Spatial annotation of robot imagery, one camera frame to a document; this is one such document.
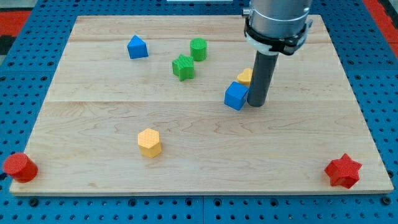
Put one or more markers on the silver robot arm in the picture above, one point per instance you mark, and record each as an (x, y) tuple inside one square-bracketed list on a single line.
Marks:
[(277, 26)]

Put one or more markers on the blue triangle block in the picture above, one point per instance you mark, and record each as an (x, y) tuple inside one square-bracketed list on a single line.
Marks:
[(137, 48)]

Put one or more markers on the blue cube block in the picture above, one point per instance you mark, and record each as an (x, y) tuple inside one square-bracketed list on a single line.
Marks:
[(235, 95)]

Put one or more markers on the green star block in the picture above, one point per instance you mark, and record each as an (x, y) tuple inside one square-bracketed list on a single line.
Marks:
[(183, 67)]

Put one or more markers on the yellow heart block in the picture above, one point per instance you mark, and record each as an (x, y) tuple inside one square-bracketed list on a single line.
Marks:
[(245, 77)]

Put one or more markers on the yellow hexagon block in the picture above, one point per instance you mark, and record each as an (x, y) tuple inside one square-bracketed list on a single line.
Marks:
[(149, 144)]

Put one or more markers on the wooden board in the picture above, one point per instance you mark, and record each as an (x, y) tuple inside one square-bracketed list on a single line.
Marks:
[(84, 141)]

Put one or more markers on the green cylinder block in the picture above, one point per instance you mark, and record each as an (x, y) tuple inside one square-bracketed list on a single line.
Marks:
[(198, 49)]

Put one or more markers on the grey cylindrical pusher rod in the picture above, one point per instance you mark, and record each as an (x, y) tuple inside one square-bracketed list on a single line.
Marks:
[(262, 73)]

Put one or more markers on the red star block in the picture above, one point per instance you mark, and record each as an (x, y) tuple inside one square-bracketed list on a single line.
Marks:
[(343, 171)]

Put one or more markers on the red cylinder block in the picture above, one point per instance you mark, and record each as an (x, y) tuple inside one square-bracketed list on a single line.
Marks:
[(20, 167)]

